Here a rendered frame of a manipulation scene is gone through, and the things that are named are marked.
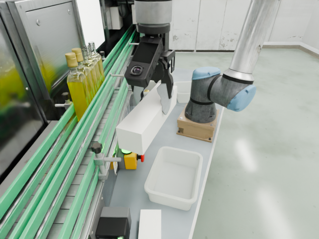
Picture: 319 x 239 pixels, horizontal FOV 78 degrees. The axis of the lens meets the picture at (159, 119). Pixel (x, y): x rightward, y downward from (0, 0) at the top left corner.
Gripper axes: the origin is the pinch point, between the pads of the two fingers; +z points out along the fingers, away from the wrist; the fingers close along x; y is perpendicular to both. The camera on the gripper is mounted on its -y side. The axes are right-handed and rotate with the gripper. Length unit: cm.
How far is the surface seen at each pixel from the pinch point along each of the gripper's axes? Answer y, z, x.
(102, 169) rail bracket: -9.7, 17.6, 11.8
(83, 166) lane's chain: -8.3, 21.7, 21.1
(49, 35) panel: 21, -10, 53
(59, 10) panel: 34, -17, 58
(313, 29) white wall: 526, 63, -158
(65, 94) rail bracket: 10.2, 8.8, 41.0
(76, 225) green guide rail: -25.4, 18.2, 8.2
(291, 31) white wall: 537, 72, -120
